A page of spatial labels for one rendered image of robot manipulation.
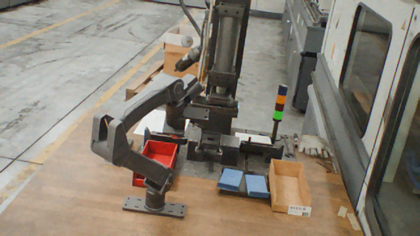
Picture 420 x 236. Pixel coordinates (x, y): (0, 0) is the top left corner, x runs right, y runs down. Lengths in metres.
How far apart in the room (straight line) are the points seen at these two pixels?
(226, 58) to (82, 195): 0.68
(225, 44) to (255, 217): 0.61
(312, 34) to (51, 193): 3.61
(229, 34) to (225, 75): 0.15
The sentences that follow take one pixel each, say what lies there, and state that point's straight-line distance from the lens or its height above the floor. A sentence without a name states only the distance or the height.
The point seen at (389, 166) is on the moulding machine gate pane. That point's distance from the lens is 1.52.
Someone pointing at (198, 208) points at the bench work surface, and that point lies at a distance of 1.47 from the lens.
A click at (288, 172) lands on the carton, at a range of 1.73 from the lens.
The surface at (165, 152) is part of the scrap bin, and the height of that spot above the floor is 0.92.
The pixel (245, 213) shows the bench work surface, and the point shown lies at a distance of 1.49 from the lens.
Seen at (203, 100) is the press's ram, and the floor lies 1.14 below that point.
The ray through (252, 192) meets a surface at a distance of 1.52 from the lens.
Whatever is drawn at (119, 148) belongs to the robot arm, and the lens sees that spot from 1.15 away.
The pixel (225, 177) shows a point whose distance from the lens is 1.61.
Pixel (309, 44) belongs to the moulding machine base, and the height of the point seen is 0.79.
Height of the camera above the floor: 1.74
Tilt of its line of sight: 23 degrees down
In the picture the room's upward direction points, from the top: 7 degrees clockwise
